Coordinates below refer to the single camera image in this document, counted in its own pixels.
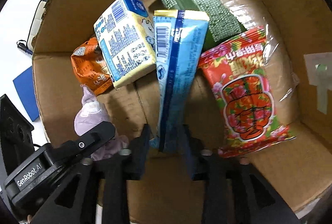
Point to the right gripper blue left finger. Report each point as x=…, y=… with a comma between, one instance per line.
x=139, y=147

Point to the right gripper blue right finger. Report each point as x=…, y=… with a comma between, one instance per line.
x=191, y=150

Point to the lilac cloth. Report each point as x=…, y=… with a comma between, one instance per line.
x=91, y=114

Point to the red flowered snack packet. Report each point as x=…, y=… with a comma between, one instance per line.
x=235, y=71

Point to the orange snack packet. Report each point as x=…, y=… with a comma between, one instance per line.
x=90, y=67

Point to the white blue tissue pack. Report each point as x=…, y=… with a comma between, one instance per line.
x=125, y=34

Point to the light blue long packet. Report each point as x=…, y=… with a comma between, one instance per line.
x=179, y=35

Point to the blue foam mat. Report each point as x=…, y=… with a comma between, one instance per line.
x=25, y=89

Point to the left white quilted chair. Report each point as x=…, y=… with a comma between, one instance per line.
x=36, y=22

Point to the open cardboard box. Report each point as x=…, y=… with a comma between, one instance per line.
x=266, y=186

